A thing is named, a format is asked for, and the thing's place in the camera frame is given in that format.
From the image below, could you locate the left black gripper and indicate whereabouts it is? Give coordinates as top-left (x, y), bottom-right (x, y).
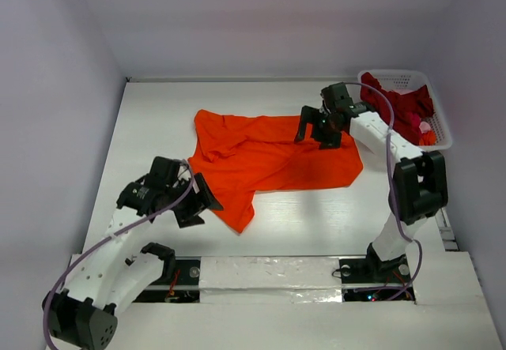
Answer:
top-left (165, 174), bottom-right (221, 226)

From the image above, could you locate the orange t shirt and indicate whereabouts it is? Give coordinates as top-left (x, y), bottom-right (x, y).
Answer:
top-left (188, 110), bottom-right (364, 234)

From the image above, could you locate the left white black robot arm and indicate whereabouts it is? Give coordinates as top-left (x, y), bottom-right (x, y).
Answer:
top-left (42, 156), bottom-right (223, 349)

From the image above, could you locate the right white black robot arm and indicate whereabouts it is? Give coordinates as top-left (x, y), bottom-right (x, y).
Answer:
top-left (295, 82), bottom-right (448, 284)

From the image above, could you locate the dark red t shirt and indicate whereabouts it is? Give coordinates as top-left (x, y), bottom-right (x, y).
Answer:
top-left (361, 73), bottom-right (435, 145)

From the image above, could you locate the white plastic basket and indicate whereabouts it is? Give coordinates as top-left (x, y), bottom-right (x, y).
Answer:
top-left (357, 70), bottom-right (452, 151)

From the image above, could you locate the pink garment in basket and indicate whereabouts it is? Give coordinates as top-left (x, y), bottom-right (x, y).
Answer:
top-left (408, 112), bottom-right (432, 134)

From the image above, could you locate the small orange garment in basket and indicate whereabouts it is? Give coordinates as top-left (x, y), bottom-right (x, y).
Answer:
top-left (418, 130), bottom-right (437, 146)

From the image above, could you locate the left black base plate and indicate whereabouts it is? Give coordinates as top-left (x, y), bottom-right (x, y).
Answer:
top-left (135, 258), bottom-right (201, 303)

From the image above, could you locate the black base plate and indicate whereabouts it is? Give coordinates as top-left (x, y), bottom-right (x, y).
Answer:
top-left (135, 258), bottom-right (201, 303)
top-left (332, 257), bottom-right (416, 303)

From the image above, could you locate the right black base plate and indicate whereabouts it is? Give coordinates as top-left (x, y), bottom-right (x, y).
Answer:
top-left (332, 257), bottom-right (416, 303)

